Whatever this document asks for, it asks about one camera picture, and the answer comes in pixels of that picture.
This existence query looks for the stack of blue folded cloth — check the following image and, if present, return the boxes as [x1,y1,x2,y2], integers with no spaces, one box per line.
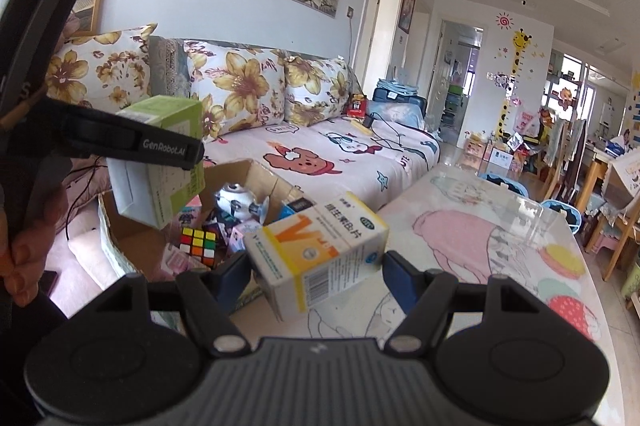
[375,78,418,96]

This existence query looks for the blue chair back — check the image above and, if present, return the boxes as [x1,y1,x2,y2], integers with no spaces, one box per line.
[480,173,531,197]
[540,199,581,234]

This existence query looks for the green and white box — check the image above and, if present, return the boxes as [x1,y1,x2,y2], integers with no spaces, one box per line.
[106,95,207,229]

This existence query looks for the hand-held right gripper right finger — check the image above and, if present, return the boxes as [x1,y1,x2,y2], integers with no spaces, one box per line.
[382,251,573,353]

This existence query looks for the wooden chair with fabric cover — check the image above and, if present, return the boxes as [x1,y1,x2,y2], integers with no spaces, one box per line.
[600,151,640,282]

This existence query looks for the wooden dining table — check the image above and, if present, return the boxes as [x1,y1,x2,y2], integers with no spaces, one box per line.
[582,146,640,217]

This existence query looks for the hanging clothes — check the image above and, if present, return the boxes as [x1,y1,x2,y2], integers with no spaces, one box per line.
[542,116,588,202]

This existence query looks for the giraffe height chart sticker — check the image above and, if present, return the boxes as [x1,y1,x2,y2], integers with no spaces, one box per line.
[500,29,533,142]

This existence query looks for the grey sofa throw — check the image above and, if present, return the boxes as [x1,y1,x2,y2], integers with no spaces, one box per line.
[149,36,192,100]

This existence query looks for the small dark framed picture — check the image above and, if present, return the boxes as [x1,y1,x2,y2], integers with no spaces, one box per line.
[398,0,417,34]

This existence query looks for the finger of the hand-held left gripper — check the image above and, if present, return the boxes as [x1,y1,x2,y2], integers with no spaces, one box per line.
[40,99,206,170]

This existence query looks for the brown cardboard box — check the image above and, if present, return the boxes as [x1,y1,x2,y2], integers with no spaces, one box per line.
[97,159,306,307]

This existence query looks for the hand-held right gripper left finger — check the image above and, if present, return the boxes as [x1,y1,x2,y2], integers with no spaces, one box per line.
[70,251,252,357]

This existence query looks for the person's left hand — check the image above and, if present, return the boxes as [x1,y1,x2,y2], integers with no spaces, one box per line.
[0,183,69,307]

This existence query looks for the pink white shopping bag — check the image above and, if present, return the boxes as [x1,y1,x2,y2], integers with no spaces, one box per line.
[515,109,541,134]

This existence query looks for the black cable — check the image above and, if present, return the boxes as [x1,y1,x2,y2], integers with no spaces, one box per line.
[372,113,438,152]

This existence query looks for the black suitcase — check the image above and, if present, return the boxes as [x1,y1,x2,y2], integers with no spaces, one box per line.
[372,87,428,117]

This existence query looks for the floral sofa cushion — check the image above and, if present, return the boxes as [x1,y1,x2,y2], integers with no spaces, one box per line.
[45,24,158,109]
[284,56,351,127]
[182,40,288,142]

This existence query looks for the green waste bin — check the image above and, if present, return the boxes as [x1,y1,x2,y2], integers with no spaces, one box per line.
[622,266,640,307]

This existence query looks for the white round robot toy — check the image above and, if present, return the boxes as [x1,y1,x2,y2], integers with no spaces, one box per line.
[217,183,271,222]

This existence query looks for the white and orange box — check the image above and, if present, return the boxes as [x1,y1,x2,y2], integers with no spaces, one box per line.
[243,192,390,323]

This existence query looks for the black box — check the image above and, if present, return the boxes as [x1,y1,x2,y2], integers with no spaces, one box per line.
[280,199,318,219]

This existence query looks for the sofa with pink cartoon cover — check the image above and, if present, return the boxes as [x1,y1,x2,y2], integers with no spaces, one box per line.
[45,24,441,257]

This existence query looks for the multicoloured puzzle cube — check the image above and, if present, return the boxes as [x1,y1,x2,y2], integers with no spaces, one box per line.
[180,227,222,268]

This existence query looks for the green storage drawer tower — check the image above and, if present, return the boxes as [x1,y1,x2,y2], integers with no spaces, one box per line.
[442,91,466,127]

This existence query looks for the pink barcode box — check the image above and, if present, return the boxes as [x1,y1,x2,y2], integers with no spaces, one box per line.
[161,249,193,278]

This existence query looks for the pink stool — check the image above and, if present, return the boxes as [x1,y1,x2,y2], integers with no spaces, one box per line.
[585,213,626,257]

